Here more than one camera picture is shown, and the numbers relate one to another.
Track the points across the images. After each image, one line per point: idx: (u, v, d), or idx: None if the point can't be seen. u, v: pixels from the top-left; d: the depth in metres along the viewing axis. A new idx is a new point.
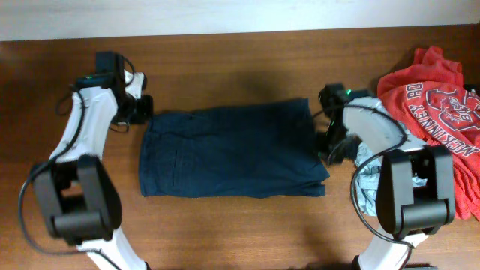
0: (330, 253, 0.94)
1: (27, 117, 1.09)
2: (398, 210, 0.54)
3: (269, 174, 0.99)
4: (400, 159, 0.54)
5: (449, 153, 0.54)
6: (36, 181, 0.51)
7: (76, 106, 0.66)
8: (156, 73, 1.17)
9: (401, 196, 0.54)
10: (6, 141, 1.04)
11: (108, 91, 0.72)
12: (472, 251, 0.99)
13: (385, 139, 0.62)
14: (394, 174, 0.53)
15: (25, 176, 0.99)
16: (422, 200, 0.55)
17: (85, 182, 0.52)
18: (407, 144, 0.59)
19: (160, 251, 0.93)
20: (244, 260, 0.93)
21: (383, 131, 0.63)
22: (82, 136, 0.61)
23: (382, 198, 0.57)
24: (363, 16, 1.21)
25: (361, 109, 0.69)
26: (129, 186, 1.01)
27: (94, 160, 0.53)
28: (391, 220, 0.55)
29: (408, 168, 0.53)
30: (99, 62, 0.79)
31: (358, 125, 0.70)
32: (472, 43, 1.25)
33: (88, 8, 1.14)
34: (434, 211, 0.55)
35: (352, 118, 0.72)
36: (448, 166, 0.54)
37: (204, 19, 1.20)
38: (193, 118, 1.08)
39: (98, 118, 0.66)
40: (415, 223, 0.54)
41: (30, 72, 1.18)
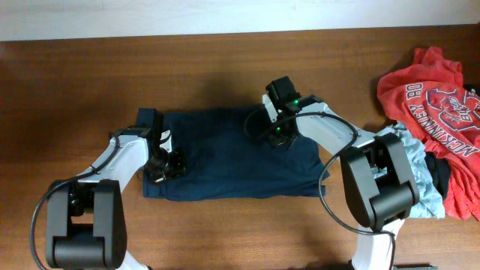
0: (328, 254, 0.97)
1: (39, 119, 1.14)
2: (366, 202, 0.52)
3: (269, 175, 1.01)
4: (354, 156, 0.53)
5: (398, 139, 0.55)
6: (53, 196, 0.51)
7: (109, 148, 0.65)
8: (157, 74, 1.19)
9: (365, 189, 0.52)
10: (22, 143, 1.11)
11: (143, 139, 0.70)
12: (472, 251, 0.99)
13: (340, 140, 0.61)
14: (354, 170, 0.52)
15: (40, 177, 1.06)
16: (387, 188, 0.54)
17: (99, 208, 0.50)
18: (359, 139, 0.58)
19: (163, 251, 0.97)
20: (244, 260, 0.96)
21: (334, 133, 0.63)
22: (109, 166, 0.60)
23: (350, 195, 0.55)
24: (367, 14, 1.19)
25: (310, 116, 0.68)
26: (130, 186, 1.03)
27: (114, 185, 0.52)
28: (363, 213, 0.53)
29: (365, 162, 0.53)
30: (139, 118, 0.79)
31: (313, 132, 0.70)
32: (470, 44, 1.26)
33: (88, 9, 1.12)
34: (400, 197, 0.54)
35: (304, 125, 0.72)
36: (400, 150, 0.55)
37: (203, 21, 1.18)
38: (193, 119, 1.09)
39: (128, 160, 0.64)
40: (386, 212, 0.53)
41: (36, 73, 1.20)
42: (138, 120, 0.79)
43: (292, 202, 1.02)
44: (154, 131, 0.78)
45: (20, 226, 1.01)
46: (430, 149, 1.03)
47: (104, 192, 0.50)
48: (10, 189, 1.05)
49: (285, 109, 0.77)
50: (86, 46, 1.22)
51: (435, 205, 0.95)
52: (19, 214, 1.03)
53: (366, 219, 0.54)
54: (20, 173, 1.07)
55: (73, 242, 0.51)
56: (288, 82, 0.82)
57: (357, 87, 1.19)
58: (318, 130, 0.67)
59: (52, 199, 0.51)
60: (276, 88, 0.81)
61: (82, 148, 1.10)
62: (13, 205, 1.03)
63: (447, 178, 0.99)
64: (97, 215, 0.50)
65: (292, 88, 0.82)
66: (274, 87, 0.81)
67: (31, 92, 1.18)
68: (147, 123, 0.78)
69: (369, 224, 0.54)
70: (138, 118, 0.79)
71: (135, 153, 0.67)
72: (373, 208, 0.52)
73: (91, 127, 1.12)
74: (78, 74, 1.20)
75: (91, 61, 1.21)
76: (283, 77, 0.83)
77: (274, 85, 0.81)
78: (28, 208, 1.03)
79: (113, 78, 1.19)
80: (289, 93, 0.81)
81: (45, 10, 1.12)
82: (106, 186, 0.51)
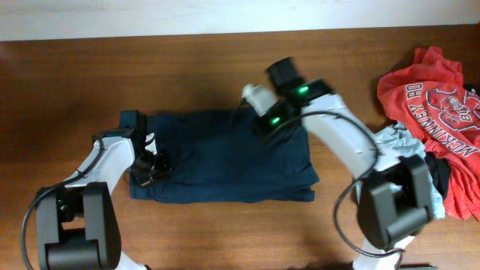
0: (328, 253, 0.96)
1: (36, 118, 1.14)
2: (384, 229, 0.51)
3: (258, 179, 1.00)
4: (378, 183, 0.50)
5: (422, 163, 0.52)
6: (41, 203, 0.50)
7: (95, 151, 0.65)
8: (156, 73, 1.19)
9: (385, 216, 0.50)
10: (19, 142, 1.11)
11: (127, 139, 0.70)
12: (473, 251, 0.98)
13: (359, 156, 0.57)
14: (376, 199, 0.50)
15: (38, 177, 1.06)
16: (405, 210, 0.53)
17: (89, 213, 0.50)
18: (381, 160, 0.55)
19: (162, 250, 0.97)
20: (244, 259, 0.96)
21: (352, 145, 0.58)
22: (96, 169, 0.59)
23: (367, 218, 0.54)
24: (367, 13, 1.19)
25: (324, 115, 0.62)
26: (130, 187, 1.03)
27: (102, 187, 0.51)
28: (379, 237, 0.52)
29: (388, 189, 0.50)
30: (122, 120, 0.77)
31: (322, 131, 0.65)
32: (471, 43, 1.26)
33: (87, 8, 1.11)
34: (416, 220, 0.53)
35: (315, 123, 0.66)
36: (424, 175, 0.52)
37: (203, 21, 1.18)
38: (178, 124, 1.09)
39: (115, 160, 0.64)
40: (401, 235, 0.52)
41: (34, 73, 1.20)
42: (121, 122, 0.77)
43: (292, 202, 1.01)
44: (139, 131, 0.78)
45: (18, 226, 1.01)
46: (430, 149, 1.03)
47: (92, 195, 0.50)
48: (10, 188, 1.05)
49: (289, 97, 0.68)
50: (85, 46, 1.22)
51: (435, 205, 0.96)
52: (18, 215, 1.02)
53: (380, 242, 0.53)
54: (17, 173, 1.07)
55: (65, 248, 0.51)
56: (290, 66, 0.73)
57: (356, 87, 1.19)
58: (331, 133, 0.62)
59: (40, 208, 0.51)
60: (278, 71, 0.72)
61: (82, 148, 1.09)
62: (12, 206, 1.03)
63: (446, 178, 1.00)
64: (88, 220, 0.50)
65: (296, 72, 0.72)
66: (276, 71, 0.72)
67: (29, 93, 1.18)
68: (130, 124, 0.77)
69: (382, 247, 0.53)
70: (121, 121, 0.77)
71: (121, 154, 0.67)
72: (391, 232, 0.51)
73: (89, 127, 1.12)
74: (76, 73, 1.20)
75: (90, 61, 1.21)
76: (285, 60, 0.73)
77: (277, 67, 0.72)
78: (25, 208, 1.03)
79: (112, 79, 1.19)
80: (292, 77, 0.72)
81: (47, 10, 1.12)
82: (94, 188, 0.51)
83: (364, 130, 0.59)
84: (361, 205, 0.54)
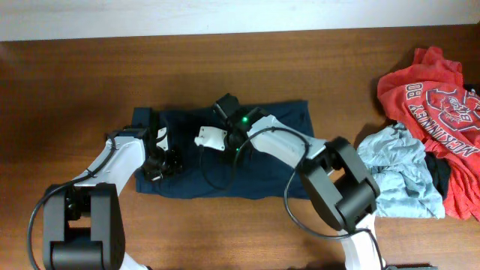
0: (328, 254, 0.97)
1: (36, 118, 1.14)
2: (332, 209, 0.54)
3: (263, 175, 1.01)
4: (310, 169, 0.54)
5: (346, 142, 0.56)
6: (49, 200, 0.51)
7: (107, 149, 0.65)
8: (157, 73, 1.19)
9: (328, 197, 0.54)
10: (19, 142, 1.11)
11: (139, 140, 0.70)
12: (472, 252, 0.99)
13: (295, 154, 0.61)
14: (314, 184, 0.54)
15: (38, 178, 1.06)
16: (348, 189, 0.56)
17: (97, 213, 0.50)
18: (311, 150, 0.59)
19: (163, 251, 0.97)
20: (244, 260, 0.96)
21: (289, 148, 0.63)
22: (106, 169, 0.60)
23: (317, 204, 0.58)
24: (367, 14, 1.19)
25: (261, 133, 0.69)
26: (130, 187, 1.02)
27: (111, 189, 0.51)
28: (333, 219, 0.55)
29: (322, 172, 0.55)
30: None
31: (268, 149, 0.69)
32: (470, 44, 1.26)
33: (87, 9, 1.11)
34: (363, 196, 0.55)
35: (260, 144, 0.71)
36: (352, 151, 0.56)
37: (203, 21, 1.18)
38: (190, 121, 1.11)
39: (125, 161, 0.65)
40: (352, 213, 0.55)
41: (34, 73, 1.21)
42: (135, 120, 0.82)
43: (292, 202, 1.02)
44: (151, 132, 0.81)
45: (19, 226, 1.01)
46: (430, 149, 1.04)
47: (102, 196, 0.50)
48: (11, 189, 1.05)
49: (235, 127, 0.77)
50: (85, 46, 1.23)
51: (435, 205, 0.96)
52: (19, 215, 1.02)
53: (336, 223, 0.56)
54: (17, 174, 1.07)
55: (70, 247, 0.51)
56: (231, 100, 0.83)
57: (356, 87, 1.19)
58: (272, 146, 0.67)
59: (49, 204, 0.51)
60: (222, 107, 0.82)
61: (82, 149, 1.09)
62: (12, 206, 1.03)
63: (446, 178, 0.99)
64: (95, 220, 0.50)
65: (237, 104, 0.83)
66: (220, 107, 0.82)
67: (30, 93, 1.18)
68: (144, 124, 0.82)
69: (341, 228, 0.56)
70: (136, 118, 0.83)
71: (131, 155, 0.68)
72: (340, 211, 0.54)
73: (89, 127, 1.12)
74: (76, 73, 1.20)
75: (89, 61, 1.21)
76: (224, 96, 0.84)
77: (219, 104, 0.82)
78: (27, 208, 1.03)
79: (112, 79, 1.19)
80: (235, 109, 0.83)
81: (46, 11, 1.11)
82: (103, 190, 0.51)
83: (296, 132, 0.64)
84: (309, 193, 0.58)
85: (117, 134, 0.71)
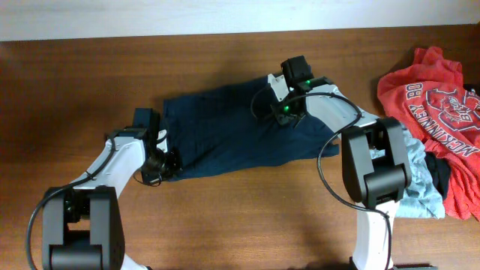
0: (328, 253, 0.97)
1: (36, 118, 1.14)
2: (361, 179, 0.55)
3: (272, 154, 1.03)
4: (355, 135, 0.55)
5: (398, 123, 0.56)
6: (48, 204, 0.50)
7: (106, 151, 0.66)
8: (157, 73, 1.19)
9: (361, 166, 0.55)
10: (19, 142, 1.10)
11: (139, 141, 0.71)
12: (472, 251, 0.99)
13: (343, 119, 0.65)
14: (352, 151, 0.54)
15: (37, 178, 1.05)
16: (382, 168, 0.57)
17: (97, 216, 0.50)
18: (361, 121, 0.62)
19: (163, 251, 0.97)
20: (244, 260, 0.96)
21: (340, 113, 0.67)
22: (106, 172, 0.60)
23: (346, 172, 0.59)
24: (366, 14, 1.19)
25: (321, 97, 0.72)
26: (130, 187, 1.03)
27: (109, 193, 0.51)
28: (356, 189, 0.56)
29: (365, 142, 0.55)
30: (137, 119, 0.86)
31: (319, 110, 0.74)
32: (470, 44, 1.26)
33: (86, 9, 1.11)
34: (394, 178, 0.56)
35: (314, 106, 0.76)
36: (400, 134, 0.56)
37: (203, 21, 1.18)
38: (192, 116, 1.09)
39: (124, 163, 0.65)
40: (378, 190, 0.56)
41: (33, 73, 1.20)
42: (136, 120, 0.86)
43: (292, 202, 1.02)
44: (151, 130, 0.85)
45: (18, 226, 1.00)
46: (430, 149, 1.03)
47: (101, 199, 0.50)
48: (11, 188, 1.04)
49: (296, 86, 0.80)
50: (85, 46, 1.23)
51: (435, 205, 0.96)
52: (19, 216, 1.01)
53: (358, 195, 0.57)
54: (16, 173, 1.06)
55: (70, 250, 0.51)
56: (303, 62, 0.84)
57: (356, 87, 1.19)
58: (326, 109, 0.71)
59: (47, 208, 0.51)
60: (290, 65, 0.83)
61: (82, 149, 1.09)
62: (11, 206, 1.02)
63: (445, 178, 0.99)
64: (94, 223, 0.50)
65: (307, 69, 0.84)
66: (289, 64, 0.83)
67: (30, 93, 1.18)
68: (144, 123, 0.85)
69: (361, 200, 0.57)
70: (136, 118, 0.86)
71: (130, 156, 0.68)
72: (367, 185, 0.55)
73: (90, 126, 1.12)
74: (76, 73, 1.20)
75: (89, 61, 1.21)
76: (300, 57, 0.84)
77: (289, 61, 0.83)
78: (26, 208, 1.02)
79: (113, 79, 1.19)
80: (304, 73, 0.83)
81: (48, 11, 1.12)
82: (102, 193, 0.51)
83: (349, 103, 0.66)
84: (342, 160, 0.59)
85: (117, 134, 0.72)
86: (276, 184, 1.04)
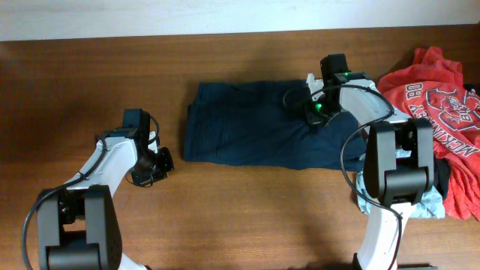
0: (329, 253, 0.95)
1: (35, 116, 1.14)
2: (382, 174, 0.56)
3: (295, 149, 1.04)
4: (383, 129, 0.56)
5: (430, 125, 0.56)
6: (43, 205, 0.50)
7: (97, 151, 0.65)
8: (157, 73, 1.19)
9: (383, 160, 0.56)
10: (18, 141, 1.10)
11: (130, 140, 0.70)
12: (475, 252, 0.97)
13: (375, 114, 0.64)
14: (378, 143, 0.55)
15: (35, 176, 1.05)
16: (405, 168, 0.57)
17: (92, 214, 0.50)
18: (394, 118, 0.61)
19: (161, 251, 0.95)
20: (244, 259, 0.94)
21: (373, 107, 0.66)
22: (98, 172, 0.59)
23: (368, 168, 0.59)
24: (364, 13, 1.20)
25: (357, 89, 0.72)
26: (131, 187, 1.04)
27: (104, 190, 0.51)
28: (375, 184, 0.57)
29: (392, 137, 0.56)
30: (127, 118, 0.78)
31: (352, 103, 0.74)
32: (471, 44, 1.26)
33: (89, 9, 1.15)
34: (415, 179, 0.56)
35: (348, 97, 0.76)
36: (428, 136, 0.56)
37: (203, 20, 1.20)
38: (223, 106, 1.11)
39: (117, 162, 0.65)
40: (398, 189, 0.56)
41: (33, 72, 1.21)
42: (124, 120, 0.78)
43: (293, 202, 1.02)
44: (142, 131, 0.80)
45: (14, 226, 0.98)
46: None
47: (96, 199, 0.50)
48: (9, 187, 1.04)
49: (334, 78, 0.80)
50: (85, 46, 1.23)
51: (435, 205, 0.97)
52: (15, 215, 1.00)
53: (376, 190, 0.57)
54: (14, 172, 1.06)
55: (66, 250, 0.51)
56: (342, 61, 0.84)
57: None
58: (359, 101, 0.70)
59: (42, 209, 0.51)
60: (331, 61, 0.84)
61: (82, 148, 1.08)
62: (7, 205, 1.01)
63: (446, 178, 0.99)
64: (90, 223, 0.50)
65: (346, 67, 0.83)
66: (328, 59, 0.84)
67: (31, 92, 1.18)
68: (133, 123, 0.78)
69: (379, 196, 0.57)
70: (124, 118, 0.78)
71: (122, 156, 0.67)
72: (386, 181, 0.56)
73: (88, 125, 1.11)
74: (76, 72, 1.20)
75: (89, 60, 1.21)
76: (340, 55, 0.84)
77: (330, 57, 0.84)
78: (22, 208, 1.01)
79: (113, 78, 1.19)
80: (341, 69, 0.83)
81: (54, 11, 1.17)
82: (96, 192, 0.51)
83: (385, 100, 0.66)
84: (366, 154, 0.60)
85: (108, 134, 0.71)
86: (276, 184, 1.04)
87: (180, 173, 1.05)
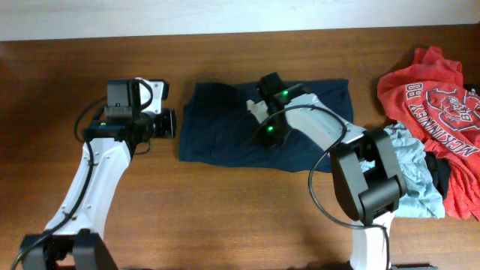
0: (328, 253, 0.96)
1: (34, 117, 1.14)
2: (356, 197, 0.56)
3: (293, 150, 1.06)
4: (344, 153, 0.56)
5: (386, 135, 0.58)
6: (28, 256, 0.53)
7: (85, 169, 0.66)
8: (156, 73, 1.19)
9: (354, 184, 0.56)
10: (18, 141, 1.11)
11: (122, 143, 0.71)
12: (473, 251, 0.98)
13: (329, 134, 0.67)
14: (343, 169, 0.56)
15: (35, 177, 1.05)
16: (376, 182, 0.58)
17: (82, 262, 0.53)
18: (348, 135, 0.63)
19: (161, 251, 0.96)
20: (244, 260, 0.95)
21: (325, 127, 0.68)
22: (86, 204, 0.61)
23: (340, 191, 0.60)
24: (364, 13, 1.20)
25: (301, 109, 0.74)
26: (130, 186, 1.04)
27: (93, 241, 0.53)
28: (352, 208, 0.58)
29: (355, 158, 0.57)
30: (112, 97, 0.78)
31: (301, 125, 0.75)
32: (471, 44, 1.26)
33: (88, 9, 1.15)
34: (387, 192, 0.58)
35: (293, 119, 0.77)
36: (388, 145, 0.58)
37: (203, 20, 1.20)
38: (218, 106, 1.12)
39: (106, 178, 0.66)
40: (374, 205, 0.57)
41: (33, 72, 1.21)
42: (112, 97, 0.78)
43: (292, 202, 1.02)
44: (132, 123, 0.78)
45: (14, 226, 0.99)
46: (430, 149, 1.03)
47: (82, 247, 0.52)
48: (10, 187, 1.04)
49: (274, 100, 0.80)
50: (85, 46, 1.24)
51: (435, 205, 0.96)
52: (15, 215, 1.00)
53: (355, 213, 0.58)
54: (15, 172, 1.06)
55: None
56: (275, 78, 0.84)
57: (357, 86, 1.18)
58: (307, 122, 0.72)
59: (31, 257, 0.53)
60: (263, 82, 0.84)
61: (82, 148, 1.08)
62: (7, 205, 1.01)
63: (446, 178, 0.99)
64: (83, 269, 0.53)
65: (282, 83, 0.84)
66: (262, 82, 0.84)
67: (31, 93, 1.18)
68: (121, 103, 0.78)
69: (358, 218, 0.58)
70: (112, 96, 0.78)
71: (112, 167, 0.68)
72: (362, 202, 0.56)
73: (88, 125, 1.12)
74: (76, 73, 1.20)
75: (89, 60, 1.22)
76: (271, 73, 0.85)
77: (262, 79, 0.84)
78: (22, 208, 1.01)
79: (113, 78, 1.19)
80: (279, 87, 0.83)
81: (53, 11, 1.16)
82: (85, 243, 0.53)
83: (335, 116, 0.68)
84: (334, 180, 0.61)
85: (96, 128, 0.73)
86: (276, 184, 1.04)
87: (179, 173, 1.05)
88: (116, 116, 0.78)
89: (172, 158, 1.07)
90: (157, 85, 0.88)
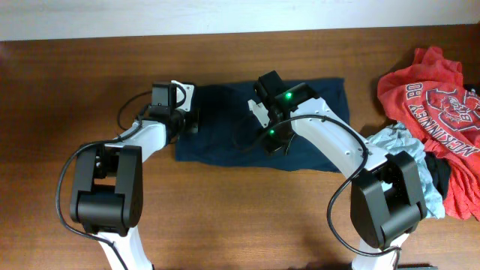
0: (328, 253, 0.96)
1: (35, 116, 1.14)
2: (377, 226, 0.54)
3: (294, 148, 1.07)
4: (368, 182, 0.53)
5: (411, 160, 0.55)
6: (82, 154, 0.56)
7: (134, 127, 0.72)
8: (156, 73, 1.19)
9: (376, 212, 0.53)
10: (18, 141, 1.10)
11: (162, 124, 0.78)
12: (474, 252, 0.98)
13: (348, 156, 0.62)
14: (367, 199, 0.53)
15: (36, 176, 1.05)
16: (397, 207, 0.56)
17: (122, 169, 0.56)
18: (370, 158, 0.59)
19: (162, 250, 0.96)
20: (244, 259, 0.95)
21: (341, 146, 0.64)
22: (133, 139, 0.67)
23: (359, 217, 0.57)
24: (364, 14, 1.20)
25: (310, 119, 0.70)
26: None
27: (137, 151, 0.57)
28: (373, 235, 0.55)
29: (379, 187, 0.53)
30: (154, 97, 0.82)
31: (310, 134, 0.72)
32: (471, 44, 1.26)
33: (88, 9, 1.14)
34: (409, 217, 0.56)
35: (301, 127, 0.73)
36: (413, 169, 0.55)
37: (203, 21, 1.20)
38: (215, 104, 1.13)
39: (149, 137, 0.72)
40: (395, 232, 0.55)
41: (32, 73, 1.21)
42: (154, 97, 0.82)
43: (293, 201, 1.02)
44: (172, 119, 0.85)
45: (16, 226, 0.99)
46: (430, 149, 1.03)
47: (129, 156, 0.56)
48: (11, 187, 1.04)
49: (275, 103, 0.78)
50: (85, 46, 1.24)
51: (435, 205, 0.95)
52: (16, 215, 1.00)
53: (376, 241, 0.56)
54: (16, 173, 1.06)
55: (94, 201, 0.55)
56: (275, 78, 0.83)
57: (358, 86, 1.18)
58: (320, 136, 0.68)
59: (81, 157, 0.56)
60: (264, 84, 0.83)
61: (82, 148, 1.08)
62: (8, 205, 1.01)
63: (446, 178, 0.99)
64: (121, 175, 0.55)
65: (281, 83, 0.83)
66: (261, 83, 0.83)
67: (31, 92, 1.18)
68: (163, 103, 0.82)
69: (379, 244, 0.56)
70: (154, 97, 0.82)
71: (154, 135, 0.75)
72: (383, 231, 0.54)
73: (88, 126, 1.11)
74: (76, 73, 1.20)
75: (89, 61, 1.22)
76: (269, 73, 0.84)
77: (261, 80, 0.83)
78: (24, 208, 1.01)
79: (112, 78, 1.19)
80: (280, 87, 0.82)
81: (54, 12, 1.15)
82: (130, 151, 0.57)
83: (354, 133, 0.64)
84: (352, 206, 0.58)
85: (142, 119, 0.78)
86: (276, 184, 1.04)
87: (179, 172, 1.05)
88: (157, 114, 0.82)
89: (173, 157, 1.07)
90: (189, 88, 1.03)
